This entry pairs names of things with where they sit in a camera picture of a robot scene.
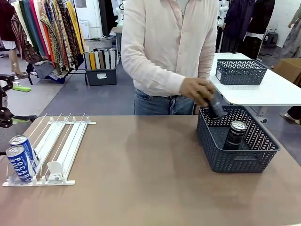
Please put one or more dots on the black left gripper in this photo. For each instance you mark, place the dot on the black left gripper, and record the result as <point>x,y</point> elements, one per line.
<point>4,120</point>

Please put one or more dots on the blue Pocari Sweat can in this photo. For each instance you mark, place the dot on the blue Pocari Sweat can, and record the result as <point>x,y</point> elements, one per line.
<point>21,167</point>
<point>29,148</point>

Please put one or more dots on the black Pepsi can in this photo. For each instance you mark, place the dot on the black Pepsi can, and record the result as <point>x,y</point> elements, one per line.
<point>234,136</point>
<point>217,106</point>

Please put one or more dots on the grey plastic basket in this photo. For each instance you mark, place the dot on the grey plastic basket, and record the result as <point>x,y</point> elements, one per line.
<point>235,162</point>
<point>235,70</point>

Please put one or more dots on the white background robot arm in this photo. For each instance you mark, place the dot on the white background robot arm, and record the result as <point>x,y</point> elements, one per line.
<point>120,11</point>
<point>222,10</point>

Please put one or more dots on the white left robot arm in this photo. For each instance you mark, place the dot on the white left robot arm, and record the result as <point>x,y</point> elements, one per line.
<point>2,100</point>

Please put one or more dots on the person's right forearm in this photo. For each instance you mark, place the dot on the person's right forearm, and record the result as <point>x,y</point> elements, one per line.
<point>160,82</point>

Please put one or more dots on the person's left forearm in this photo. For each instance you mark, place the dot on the person's left forearm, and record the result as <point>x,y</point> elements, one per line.
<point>207,66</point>

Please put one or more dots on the white can dispenser rack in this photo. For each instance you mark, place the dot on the white can dispenser rack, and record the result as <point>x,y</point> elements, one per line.
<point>70,141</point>

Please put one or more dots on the person's right hand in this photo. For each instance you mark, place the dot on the person's right hand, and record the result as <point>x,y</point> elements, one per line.
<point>197,90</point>

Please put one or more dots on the green white floor tool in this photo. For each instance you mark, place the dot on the green white floor tool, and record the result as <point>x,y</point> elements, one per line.
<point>22,89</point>

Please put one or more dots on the grey cloth pile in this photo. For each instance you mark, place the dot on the grey cloth pile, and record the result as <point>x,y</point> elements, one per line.
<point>44,70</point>

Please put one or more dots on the brown plaid garment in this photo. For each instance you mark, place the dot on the brown plaid garment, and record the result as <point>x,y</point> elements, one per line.
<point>23,47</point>

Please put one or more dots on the orange hanging garment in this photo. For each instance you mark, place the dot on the orange hanging garment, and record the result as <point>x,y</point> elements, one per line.
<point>48,47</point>

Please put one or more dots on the grey storage bin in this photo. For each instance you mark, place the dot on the grey storage bin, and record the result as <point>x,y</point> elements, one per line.
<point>101,78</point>

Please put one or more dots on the yellow sample board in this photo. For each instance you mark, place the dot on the yellow sample board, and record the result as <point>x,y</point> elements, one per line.
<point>92,61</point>

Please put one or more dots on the clothes rack with colourful garments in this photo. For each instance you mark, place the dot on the clothes rack with colourful garments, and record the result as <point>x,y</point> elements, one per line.
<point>58,35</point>

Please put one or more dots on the teal hanging garment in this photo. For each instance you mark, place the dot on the teal hanging garment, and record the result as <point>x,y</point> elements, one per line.
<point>31,26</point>

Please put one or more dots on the white sample board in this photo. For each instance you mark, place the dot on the white sample board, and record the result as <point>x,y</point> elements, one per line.
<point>97,60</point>

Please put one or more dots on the brown sample board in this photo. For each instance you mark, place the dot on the brown sample board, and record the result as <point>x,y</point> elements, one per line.
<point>101,60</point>

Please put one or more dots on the mannequin in dark red dress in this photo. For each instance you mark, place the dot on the mannequin in dark red dress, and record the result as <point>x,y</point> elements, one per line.
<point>5,21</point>

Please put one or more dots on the cream hanging garment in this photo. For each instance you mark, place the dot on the cream hanging garment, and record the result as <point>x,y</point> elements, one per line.
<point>20,18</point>

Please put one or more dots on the light grey sample board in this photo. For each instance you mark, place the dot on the light grey sample board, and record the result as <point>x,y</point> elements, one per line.
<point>112,58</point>
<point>106,58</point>

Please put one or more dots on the yellow hanging garment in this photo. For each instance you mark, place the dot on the yellow hanging garment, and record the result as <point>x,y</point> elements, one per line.
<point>75,26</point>

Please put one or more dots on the white air purifier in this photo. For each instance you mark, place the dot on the white air purifier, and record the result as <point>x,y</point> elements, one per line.
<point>84,29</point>

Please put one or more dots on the grey side table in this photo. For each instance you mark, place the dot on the grey side table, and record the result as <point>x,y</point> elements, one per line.
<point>116,29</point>

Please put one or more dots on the person in white shirt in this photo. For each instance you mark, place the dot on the person in white shirt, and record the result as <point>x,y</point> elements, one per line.
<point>160,35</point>

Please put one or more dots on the dark purple coat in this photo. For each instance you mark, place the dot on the dark purple coat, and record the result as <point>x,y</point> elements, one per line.
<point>235,18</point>

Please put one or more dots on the white table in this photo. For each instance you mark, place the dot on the white table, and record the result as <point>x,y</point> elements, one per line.
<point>270,94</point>

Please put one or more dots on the black garment on mannequin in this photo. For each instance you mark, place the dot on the black garment on mannequin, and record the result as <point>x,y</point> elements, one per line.
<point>261,16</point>

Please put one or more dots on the grey stool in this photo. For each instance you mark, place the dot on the grey stool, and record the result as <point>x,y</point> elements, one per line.
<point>272,37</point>

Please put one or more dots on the cardboard box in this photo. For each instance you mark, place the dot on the cardboard box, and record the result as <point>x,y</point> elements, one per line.
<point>289,68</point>

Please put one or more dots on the background person dark trousers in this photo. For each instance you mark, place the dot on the background person dark trousers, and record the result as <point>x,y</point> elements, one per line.
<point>295,113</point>

